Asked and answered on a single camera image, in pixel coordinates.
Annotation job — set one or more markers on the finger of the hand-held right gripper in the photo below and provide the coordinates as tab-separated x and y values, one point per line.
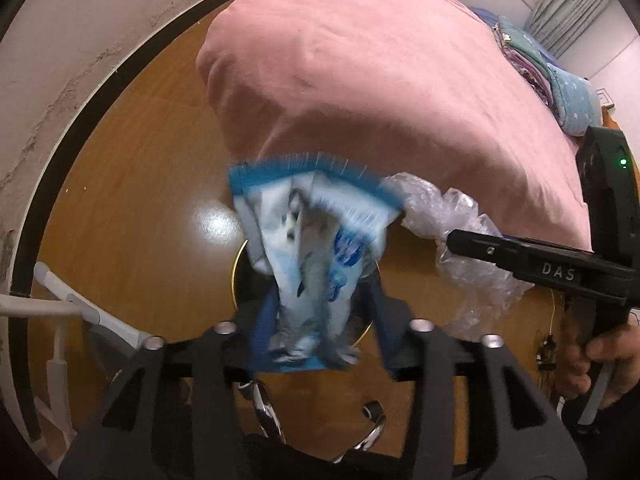
485	249

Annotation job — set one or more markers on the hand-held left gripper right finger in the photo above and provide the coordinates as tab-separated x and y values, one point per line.
382	327

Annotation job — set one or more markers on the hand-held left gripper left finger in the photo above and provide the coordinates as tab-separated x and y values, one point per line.
264	327

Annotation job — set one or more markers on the black bin with gold rim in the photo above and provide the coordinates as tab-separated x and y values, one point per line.
245	285

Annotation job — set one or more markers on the clear plastic bag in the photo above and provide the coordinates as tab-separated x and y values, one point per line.
450	210

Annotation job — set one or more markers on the blue and white printed packet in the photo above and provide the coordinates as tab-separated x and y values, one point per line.
320	270

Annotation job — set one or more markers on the person's right hand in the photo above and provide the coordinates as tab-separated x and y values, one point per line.
622	347

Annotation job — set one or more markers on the chrome chair base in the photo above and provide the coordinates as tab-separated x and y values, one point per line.
267	410

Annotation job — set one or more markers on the light blue patterned pillow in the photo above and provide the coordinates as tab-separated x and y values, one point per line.
572	97

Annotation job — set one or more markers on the purple folded blanket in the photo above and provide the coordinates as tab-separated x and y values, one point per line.
525	57

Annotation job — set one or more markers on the pink blanket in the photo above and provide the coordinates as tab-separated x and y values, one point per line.
390	85

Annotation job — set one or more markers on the grey-green curtain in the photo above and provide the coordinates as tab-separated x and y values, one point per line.
565	5

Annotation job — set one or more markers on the white metal rack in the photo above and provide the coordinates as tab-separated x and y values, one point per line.
55	310

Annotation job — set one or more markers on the small wall frame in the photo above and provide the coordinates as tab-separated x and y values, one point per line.
605	98

